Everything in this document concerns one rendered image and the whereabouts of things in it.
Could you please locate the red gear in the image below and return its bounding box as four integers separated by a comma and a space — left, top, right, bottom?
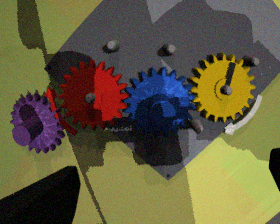
57, 59, 129, 131

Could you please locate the grey board with short pegs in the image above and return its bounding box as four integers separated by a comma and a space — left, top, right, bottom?
44, 0, 280, 181

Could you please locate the blue gear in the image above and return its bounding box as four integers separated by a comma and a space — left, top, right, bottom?
124, 67, 196, 138

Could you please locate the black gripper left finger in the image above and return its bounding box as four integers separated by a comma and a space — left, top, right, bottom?
0, 166, 80, 224

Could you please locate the purple gear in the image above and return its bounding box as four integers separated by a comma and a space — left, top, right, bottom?
10, 92, 66, 154

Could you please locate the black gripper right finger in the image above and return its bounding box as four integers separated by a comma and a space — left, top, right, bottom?
269, 148, 280, 191

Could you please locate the white curved arrow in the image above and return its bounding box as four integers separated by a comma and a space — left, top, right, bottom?
225, 96, 262, 136

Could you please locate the yellow gear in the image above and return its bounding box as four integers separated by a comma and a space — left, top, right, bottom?
190, 53, 256, 123

